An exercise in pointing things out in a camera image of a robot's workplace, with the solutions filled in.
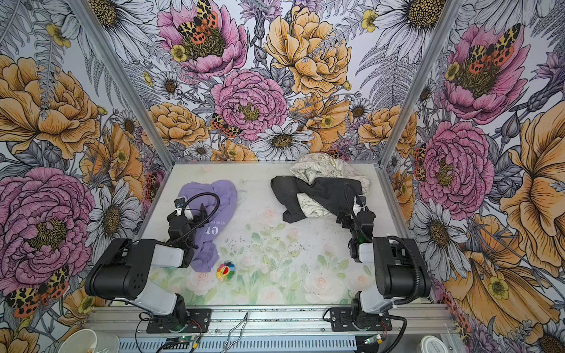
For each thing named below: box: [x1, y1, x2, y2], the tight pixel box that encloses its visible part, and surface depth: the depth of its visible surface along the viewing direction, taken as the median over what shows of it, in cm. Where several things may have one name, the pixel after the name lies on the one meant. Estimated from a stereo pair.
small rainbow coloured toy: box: [216, 261, 236, 281], surface depth 85 cm
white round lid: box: [420, 335, 449, 353], surface depth 66 cm
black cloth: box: [270, 175, 363, 224], surface depth 100 cm
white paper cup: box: [57, 328, 121, 353], surface depth 65 cm
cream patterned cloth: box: [289, 152, 371, 219], surface depth 100 cm
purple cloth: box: [177, 180, 238, 273], surface depth 90 cm
